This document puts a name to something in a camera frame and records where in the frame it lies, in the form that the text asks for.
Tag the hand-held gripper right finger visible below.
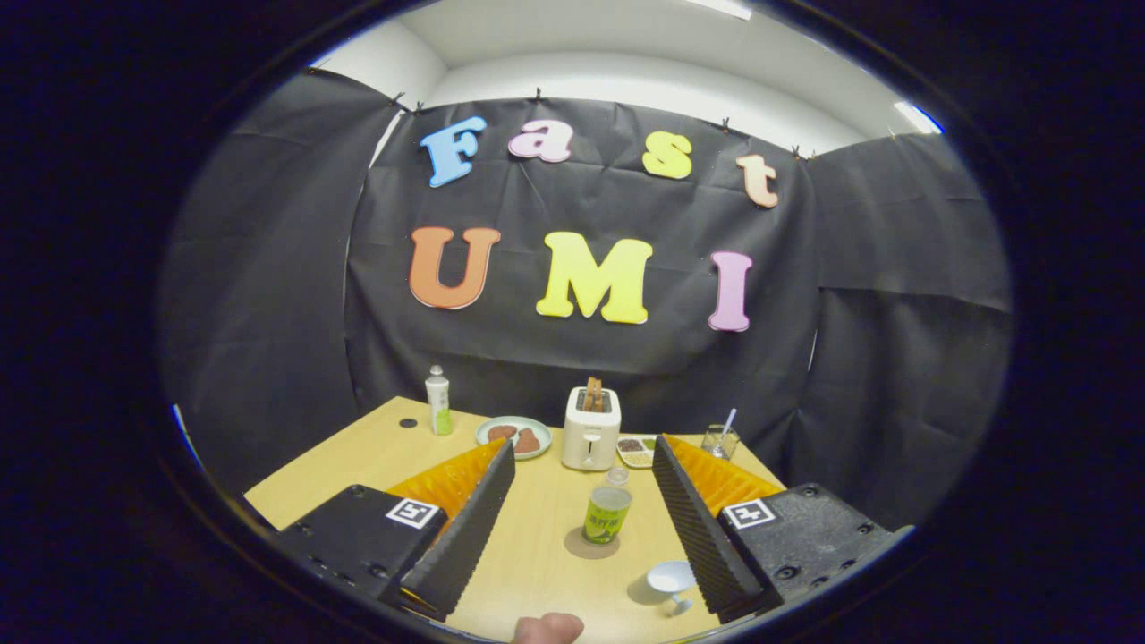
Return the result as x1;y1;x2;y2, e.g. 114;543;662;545
651;436;895;624

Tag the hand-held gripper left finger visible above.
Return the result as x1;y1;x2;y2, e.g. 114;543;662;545
273;436;517;623

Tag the white cup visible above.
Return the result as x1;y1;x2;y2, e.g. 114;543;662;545
646;561;698;618

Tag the green label juice bottle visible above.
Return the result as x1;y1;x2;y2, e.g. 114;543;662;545
582;467;633;546

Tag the round brown coaster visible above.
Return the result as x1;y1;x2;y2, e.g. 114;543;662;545
564;526;622;561

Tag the slim white green bottle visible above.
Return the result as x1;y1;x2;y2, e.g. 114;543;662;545
425;365;454;436

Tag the wooden table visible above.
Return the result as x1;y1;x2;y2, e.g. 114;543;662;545
243;396;788;644

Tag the small clear glass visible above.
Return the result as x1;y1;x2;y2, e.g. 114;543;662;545
700;424;741;461

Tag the pale green plate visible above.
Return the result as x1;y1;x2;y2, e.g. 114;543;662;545
475;416;553;461

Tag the white divided dish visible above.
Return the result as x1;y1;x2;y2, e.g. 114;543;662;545
615;435;659;470

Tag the white toaster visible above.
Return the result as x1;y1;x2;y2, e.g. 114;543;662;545
561;386;623;472

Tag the ceiling light panel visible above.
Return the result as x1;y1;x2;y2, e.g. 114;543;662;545
895;101;942;135

